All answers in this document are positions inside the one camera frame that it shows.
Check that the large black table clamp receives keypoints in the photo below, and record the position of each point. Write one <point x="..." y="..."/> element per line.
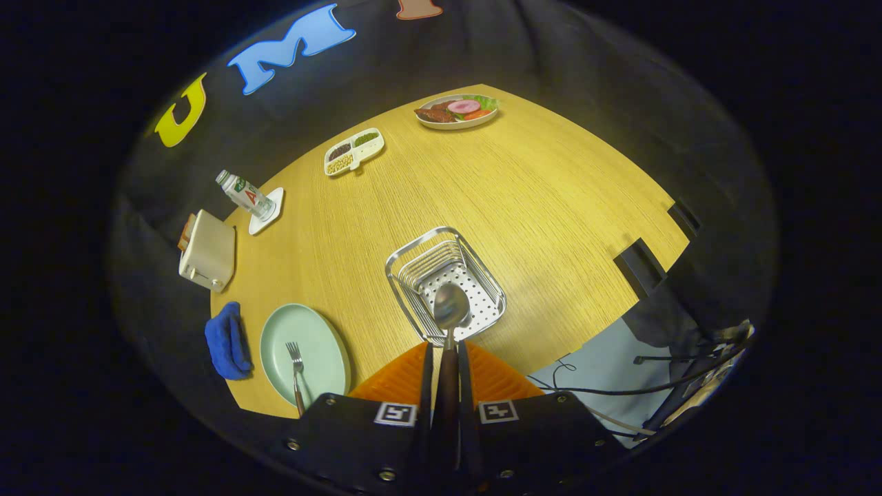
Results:
<point x="641" y="269"/>

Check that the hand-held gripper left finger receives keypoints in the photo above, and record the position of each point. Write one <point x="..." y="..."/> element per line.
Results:
<point x="426" y="393"/>

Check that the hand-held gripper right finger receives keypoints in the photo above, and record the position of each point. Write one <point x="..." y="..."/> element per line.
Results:
<point x="465" y="393"/>

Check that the small white drink bottle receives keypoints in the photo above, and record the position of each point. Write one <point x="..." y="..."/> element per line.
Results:
<point x="244" y="194"/>

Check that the black tripod stand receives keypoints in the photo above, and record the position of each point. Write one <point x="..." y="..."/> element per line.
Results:
<point x="682" y="393"/>

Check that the plate of toy food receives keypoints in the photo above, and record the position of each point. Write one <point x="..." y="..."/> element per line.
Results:
<point x="455" y="114"/>

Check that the white coaster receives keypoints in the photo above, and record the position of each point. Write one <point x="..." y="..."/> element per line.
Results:
<point x="258" y="226"/>

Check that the brown toast slice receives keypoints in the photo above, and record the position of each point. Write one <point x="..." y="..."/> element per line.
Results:
<point x="186" y="234"/>

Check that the white toaster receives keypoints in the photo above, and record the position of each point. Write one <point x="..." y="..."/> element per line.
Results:
<point x="210" y="251"/>

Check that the blue cloth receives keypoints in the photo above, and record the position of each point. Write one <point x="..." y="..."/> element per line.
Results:
<point x="224" y="341"/>

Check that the white divided snack dish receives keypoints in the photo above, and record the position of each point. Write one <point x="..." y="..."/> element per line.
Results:
<point x="355" y="151"/>

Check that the black backdrop cloth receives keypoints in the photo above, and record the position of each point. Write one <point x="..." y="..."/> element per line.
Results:
<point x="551" y="41"/>

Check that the pale green plate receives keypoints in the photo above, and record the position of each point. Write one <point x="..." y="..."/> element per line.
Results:
<point x="317" y="344"/>

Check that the small black table clamp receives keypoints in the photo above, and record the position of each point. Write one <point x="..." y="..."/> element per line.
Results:
<point x="684" y="219"/>

